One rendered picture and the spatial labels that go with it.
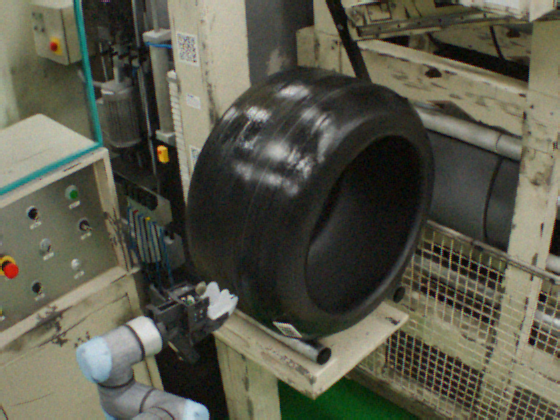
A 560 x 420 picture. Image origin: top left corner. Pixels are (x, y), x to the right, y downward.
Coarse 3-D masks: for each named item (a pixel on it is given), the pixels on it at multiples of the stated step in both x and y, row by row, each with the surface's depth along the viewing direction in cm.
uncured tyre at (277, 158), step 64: (256, 128) 128; (320, 128) 123; (384, 128) 131; (192, 192) 134; (256, 192) 123; (320, 192) 123; (384, 192) 170; (192, 256) 140; (256, 256) 124; (320, 256) 174; (384, 256) 167; (256, 320) 140; (320, 320) 139
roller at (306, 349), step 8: (240, 312) 162; (248, 320) 161; (264, 328) 157; (280, 336) 154; (288, 344) 152; (296, 344) 150; (304, 344) 149; (312, 344) 149; (320, 344) 148; (304, 352) 149; (312, 352) 147; (320, 352) 147; (328, 352) 148; (312, 360) 149; (320, 360) 147
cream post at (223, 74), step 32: (192, 0) 137; (224, 0) 140; (192, 32) 142; (224, 32) 143; (224, 64) 147; (224, 96) 150; (192, 128) 157; (224, 352) 196; (224, 384) 207; (256, 384) 199; (256, 416) 206
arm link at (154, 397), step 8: (152, 392) 115; (160, 392) 115; (144, 400) 113; (152, 400) 113; (160, 400) 113; (168, 400) 113; (176, 400) 113; (184, 400) 113; (144, 408) 113; (152, 408) 109; (160, 408) 109; (168, 408) 110; (176, 408) 111; (184, 408) 111; (192, 408) 111; (200, 408) 112; (144, 416) 105; (152, 416) 106; (160, 416) 107; (168, 416) 108; (176, 416) 109; (184, 416) 110; (192, 416) 110; (200, 416) 111; (208, 416) 114
